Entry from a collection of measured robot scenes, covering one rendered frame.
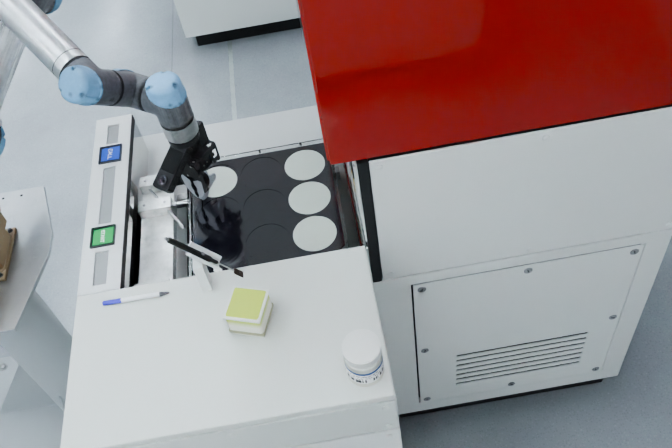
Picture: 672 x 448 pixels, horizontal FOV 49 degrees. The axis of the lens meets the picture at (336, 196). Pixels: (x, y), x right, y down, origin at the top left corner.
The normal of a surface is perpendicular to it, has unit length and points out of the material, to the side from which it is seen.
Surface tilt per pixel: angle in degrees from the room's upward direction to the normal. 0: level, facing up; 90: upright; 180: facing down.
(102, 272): 0
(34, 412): 0
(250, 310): 0
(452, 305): 90
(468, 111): 90
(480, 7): 90
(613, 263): 90
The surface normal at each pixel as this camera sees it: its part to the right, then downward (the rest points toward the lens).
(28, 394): 0.12, 0.75
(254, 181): -0.11, -0.64
